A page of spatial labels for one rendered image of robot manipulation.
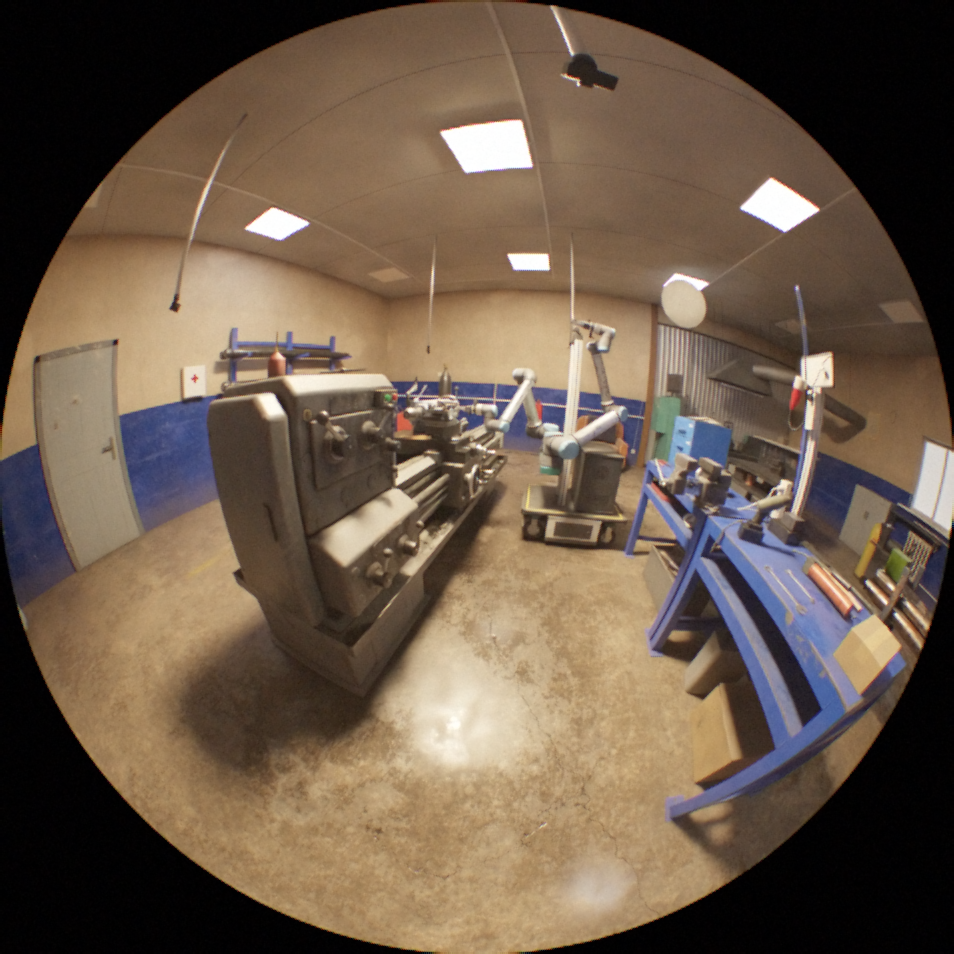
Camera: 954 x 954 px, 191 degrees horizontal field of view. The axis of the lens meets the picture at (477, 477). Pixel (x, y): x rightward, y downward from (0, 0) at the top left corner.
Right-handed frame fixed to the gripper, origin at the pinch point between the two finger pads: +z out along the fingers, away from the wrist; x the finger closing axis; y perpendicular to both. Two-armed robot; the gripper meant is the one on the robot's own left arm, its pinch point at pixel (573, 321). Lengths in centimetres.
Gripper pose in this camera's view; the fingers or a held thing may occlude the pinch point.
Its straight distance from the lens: 240.7
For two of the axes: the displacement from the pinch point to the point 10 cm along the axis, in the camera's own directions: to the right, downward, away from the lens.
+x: -3.5, 6.0, -7.2
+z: -9.3, -3.1, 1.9
